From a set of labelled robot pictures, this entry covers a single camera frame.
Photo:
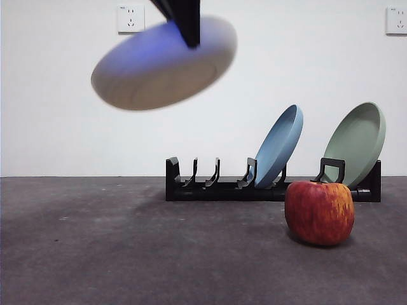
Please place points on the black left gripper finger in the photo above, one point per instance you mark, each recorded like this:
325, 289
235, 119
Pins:
161, 8
189, 22

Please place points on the cream yellow round plate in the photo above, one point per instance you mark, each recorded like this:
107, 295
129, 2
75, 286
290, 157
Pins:
159, 82

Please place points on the red yellow apple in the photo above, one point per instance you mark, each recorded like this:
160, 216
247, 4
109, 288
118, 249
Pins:
319, 213

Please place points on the blue round plate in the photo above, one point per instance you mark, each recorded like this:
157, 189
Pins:
280, 149

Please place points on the black plate rack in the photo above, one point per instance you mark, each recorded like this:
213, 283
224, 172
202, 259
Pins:
222, 194

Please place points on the green round plate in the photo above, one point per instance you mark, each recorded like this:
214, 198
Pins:
353, 143

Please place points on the white wall socket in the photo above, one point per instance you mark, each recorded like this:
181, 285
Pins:
397, 21
130, 22

